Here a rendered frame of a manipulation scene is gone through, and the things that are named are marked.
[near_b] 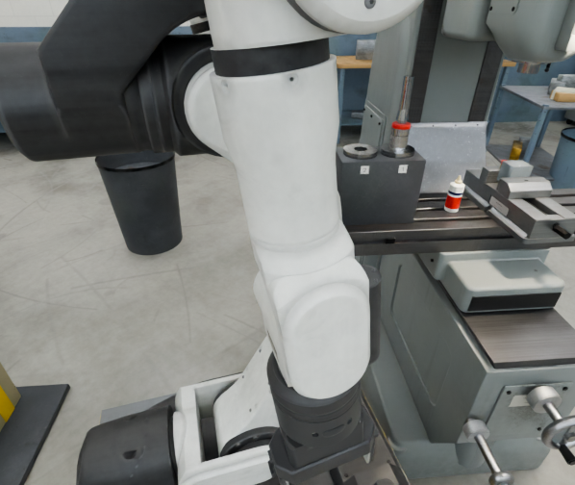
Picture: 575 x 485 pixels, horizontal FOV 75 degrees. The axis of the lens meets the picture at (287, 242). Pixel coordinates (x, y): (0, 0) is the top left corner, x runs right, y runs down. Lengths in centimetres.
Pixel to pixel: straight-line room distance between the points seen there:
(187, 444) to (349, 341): 57
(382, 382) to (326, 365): 129
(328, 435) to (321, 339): 14
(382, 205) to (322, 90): 85
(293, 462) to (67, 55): 44
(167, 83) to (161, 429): 62
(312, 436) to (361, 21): 33
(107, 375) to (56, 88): 167
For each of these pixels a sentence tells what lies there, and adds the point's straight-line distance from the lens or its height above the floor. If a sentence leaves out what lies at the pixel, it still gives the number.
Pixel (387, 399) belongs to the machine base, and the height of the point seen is 20.
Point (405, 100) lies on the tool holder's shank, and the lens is 102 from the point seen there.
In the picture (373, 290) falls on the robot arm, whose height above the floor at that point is 123.
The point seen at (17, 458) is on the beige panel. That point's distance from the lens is 185.
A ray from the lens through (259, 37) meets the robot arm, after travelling 20.
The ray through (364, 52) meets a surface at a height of 96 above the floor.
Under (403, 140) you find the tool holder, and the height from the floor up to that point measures 113.
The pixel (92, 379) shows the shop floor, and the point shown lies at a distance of 199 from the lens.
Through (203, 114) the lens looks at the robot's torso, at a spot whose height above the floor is 134.
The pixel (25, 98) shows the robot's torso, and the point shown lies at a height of 135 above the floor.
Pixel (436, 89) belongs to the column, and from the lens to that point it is 150.
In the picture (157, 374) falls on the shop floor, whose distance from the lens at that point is 190.
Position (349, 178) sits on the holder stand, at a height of 104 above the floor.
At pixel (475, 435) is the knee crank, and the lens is 118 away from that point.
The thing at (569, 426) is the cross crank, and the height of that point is 65.
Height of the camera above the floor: 143
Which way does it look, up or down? 33 degrees down
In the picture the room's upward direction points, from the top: straight up
